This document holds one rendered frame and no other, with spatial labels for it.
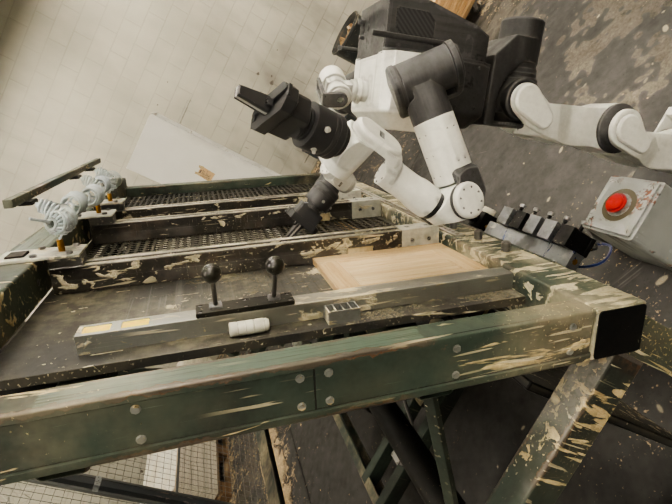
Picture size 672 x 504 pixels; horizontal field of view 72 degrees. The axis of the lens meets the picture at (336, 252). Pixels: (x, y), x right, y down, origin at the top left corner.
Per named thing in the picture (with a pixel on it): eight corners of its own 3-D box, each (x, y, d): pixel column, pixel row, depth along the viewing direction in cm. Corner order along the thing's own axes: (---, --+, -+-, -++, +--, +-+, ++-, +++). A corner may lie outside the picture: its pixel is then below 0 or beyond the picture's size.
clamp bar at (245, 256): (441, 249, 143) (444, 171, 136) (1, 304, 113) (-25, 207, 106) (426, 241, 152) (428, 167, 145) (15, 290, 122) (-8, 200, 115)
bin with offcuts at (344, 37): (410, 40, 510) (362, 5, 486) (388, 83, 517) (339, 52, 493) (393, 45, 557) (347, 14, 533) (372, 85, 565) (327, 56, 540)
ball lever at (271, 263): (284, 307, 98) (286, 264, 89) (266, 310, 97) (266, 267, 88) (281, 293, 101) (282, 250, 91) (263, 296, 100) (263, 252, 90)
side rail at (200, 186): (320, 192, 286) (319, 174, 283) (128, 208, 258) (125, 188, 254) (317, 190, 293) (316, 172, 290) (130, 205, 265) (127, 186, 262)
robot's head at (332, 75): (354, 68, 120) (321, 63, 117) (363, 86, 113) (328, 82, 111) (348, 91, 125) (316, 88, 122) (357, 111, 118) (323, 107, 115)
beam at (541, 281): (641, 351, 93) (650, 301, 90) (591, 362, 90) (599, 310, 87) (335, 188, 296) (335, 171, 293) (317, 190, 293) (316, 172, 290)
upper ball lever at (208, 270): (226, 316, 95) (222, 272, 85) (207, 318, 94) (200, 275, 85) (224, 301, 98) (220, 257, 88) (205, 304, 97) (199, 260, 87)
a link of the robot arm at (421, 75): (461, 108, 104) (440, 49, 102) (468, 103, 95) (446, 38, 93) (412, 129, 106) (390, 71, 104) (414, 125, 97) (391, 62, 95)
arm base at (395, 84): (461, 94, 107) (445, 45, 105) (473, 89, 95) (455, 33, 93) (400, 119, 110) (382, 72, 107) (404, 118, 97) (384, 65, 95)
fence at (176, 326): (512, 288, 112) (513, 272, 111) (77, 356, 88) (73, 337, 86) (500, 281, 116) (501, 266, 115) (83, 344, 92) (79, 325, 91)
